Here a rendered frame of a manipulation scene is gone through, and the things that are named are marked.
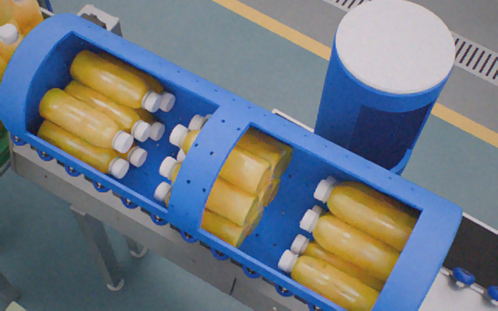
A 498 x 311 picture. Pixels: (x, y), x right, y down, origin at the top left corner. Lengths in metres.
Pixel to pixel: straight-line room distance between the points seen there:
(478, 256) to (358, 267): 1.14
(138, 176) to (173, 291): 0.97
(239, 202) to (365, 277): 0.28
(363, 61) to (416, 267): 0.59
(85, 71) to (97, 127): 0.14
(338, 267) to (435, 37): 0.62
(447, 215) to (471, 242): 1.23
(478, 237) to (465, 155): 0.44
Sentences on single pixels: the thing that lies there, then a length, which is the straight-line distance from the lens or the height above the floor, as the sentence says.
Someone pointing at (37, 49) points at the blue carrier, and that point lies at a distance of 1.36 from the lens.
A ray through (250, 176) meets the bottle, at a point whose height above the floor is 1.18.
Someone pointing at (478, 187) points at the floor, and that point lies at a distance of 2.70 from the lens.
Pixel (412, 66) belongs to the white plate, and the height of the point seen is 1.04.
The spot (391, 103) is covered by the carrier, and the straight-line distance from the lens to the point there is 1.57.
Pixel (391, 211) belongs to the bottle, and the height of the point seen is 1.14.
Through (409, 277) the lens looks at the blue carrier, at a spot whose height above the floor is 1.21.
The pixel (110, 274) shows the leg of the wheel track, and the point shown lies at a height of 0.17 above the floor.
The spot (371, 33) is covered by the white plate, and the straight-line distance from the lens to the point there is 1.63.
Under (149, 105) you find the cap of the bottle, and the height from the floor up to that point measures 1.12.
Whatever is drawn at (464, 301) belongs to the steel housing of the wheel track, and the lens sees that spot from 1.47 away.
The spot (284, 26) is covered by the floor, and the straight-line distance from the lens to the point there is 2.98.
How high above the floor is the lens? 2.25
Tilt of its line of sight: 60 degrees down
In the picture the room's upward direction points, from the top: 3 degrees clockwise
